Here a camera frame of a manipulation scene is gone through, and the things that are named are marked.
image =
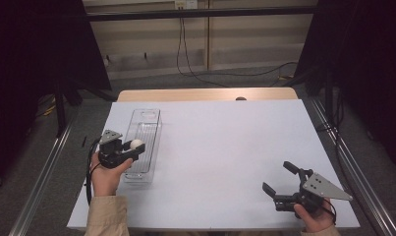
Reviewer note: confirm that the white wall socket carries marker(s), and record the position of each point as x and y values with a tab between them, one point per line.
186	4

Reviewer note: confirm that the white egg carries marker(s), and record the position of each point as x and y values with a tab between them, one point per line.
136	143

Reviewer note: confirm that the black horizontal bar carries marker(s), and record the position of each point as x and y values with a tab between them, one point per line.
198	13

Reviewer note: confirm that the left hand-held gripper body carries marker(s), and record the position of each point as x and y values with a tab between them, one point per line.
112	154

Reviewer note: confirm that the person's left hand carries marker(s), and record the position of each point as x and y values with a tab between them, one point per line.
107	178

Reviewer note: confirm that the white table sheet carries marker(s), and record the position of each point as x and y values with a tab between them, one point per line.
238	137

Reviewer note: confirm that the small dark round object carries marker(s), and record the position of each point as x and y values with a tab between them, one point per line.
240	98

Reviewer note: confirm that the person's right hand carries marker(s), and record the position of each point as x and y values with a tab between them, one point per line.
315	219

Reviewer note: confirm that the light wooden table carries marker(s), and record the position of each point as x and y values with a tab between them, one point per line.
185	94

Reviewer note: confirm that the clear plastic container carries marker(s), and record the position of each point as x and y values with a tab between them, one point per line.
146	131

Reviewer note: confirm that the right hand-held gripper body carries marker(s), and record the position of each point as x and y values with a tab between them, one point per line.
311	193

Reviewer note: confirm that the black metal stand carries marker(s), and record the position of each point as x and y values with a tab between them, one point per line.
60	111

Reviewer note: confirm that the aluminium floor rail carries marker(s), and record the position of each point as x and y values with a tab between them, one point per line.
43	177
356	170

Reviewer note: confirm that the dark curtain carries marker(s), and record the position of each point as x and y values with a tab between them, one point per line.
28	65
366	65

